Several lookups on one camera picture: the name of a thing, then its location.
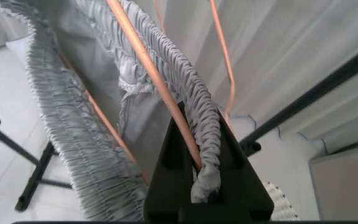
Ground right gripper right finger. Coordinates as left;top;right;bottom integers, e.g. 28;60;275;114
197;110;275;223

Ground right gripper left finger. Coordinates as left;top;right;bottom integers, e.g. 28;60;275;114
143;101;199;223

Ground pale grey shorts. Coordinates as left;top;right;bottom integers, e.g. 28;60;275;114
0;0;223;222

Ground pink clothes hanger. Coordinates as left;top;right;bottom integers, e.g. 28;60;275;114
152;0;236;131
59;0;203;186

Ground white laundry basket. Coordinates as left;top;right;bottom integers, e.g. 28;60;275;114
261;179;300;222

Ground black clothes rack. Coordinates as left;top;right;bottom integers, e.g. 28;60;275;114
0;40;358;213

